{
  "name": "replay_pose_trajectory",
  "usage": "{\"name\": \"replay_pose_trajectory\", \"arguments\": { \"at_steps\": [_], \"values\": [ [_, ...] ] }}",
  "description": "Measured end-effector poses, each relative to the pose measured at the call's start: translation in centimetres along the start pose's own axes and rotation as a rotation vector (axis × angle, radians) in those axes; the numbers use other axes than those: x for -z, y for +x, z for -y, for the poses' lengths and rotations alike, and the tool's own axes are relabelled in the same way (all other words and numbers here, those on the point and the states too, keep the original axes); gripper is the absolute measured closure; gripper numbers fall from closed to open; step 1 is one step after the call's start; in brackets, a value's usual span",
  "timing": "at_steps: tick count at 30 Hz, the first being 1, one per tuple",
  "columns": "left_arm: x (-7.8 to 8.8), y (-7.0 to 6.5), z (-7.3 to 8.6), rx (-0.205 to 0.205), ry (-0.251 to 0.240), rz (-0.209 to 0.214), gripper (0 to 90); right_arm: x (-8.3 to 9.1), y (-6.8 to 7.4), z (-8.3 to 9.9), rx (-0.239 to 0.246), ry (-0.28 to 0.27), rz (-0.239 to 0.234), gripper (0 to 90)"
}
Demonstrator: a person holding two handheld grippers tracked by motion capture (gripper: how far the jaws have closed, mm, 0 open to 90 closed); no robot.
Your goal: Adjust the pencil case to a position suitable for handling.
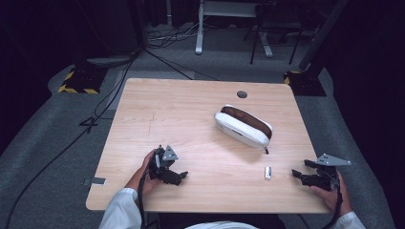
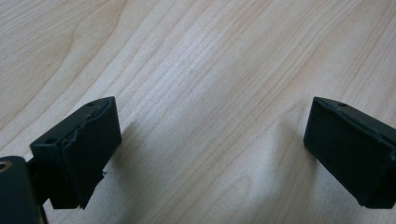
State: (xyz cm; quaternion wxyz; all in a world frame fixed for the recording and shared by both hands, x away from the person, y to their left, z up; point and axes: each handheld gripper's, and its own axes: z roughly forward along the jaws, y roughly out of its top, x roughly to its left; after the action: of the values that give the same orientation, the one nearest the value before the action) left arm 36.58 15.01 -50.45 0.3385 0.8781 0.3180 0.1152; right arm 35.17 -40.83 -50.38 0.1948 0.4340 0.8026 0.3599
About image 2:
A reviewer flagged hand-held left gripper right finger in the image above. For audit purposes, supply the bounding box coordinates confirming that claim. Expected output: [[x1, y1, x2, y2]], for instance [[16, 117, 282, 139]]
[[303, 96, 396, 210]]

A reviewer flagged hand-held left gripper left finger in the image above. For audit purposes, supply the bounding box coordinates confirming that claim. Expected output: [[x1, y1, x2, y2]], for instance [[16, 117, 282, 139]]
[[29, 95, 122, 210]]

